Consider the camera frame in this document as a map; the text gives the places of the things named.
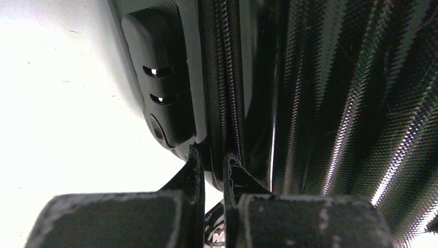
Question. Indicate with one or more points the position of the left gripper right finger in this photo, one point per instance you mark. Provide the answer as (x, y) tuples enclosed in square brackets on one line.
[(256, 217)]

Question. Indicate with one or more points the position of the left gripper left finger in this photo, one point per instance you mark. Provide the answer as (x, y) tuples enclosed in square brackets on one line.
[(172, 216)]

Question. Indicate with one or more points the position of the black ribbed hard-shell suitcase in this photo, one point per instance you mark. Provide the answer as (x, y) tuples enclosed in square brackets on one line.
[(324, 98)]

